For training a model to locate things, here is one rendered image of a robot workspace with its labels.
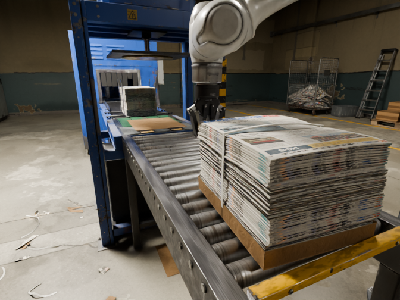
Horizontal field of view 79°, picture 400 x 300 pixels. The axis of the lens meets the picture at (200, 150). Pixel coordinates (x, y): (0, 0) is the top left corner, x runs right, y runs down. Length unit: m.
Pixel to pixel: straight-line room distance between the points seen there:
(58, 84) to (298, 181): 8.83
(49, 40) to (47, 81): 1.21
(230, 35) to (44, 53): 8.73
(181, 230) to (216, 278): 0.17
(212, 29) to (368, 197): 0.46
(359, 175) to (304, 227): 0.15
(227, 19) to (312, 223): 0.42
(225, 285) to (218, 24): 0.48
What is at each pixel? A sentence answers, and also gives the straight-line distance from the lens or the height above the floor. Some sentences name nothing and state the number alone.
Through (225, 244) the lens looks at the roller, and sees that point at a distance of 0.57.
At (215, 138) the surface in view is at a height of 1.01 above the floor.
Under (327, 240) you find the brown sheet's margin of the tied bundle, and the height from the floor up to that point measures 0.84.
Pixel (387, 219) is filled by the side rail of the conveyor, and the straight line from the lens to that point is 0.81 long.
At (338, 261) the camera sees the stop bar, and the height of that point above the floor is 0.82.
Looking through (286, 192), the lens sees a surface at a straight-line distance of 0.45.
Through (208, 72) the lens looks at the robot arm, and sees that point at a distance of 0.71.
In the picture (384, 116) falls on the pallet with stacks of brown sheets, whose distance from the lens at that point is 7.35.
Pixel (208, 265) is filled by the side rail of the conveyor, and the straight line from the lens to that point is 0.52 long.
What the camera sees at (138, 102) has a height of 0.93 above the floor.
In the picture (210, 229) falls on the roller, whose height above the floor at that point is 0.80.
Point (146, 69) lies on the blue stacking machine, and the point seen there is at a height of 1.26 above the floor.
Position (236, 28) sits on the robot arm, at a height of 1.24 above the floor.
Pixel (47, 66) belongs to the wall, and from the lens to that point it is 9.11.
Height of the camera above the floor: 1.15
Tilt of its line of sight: 17 degrees down
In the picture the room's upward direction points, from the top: straight up
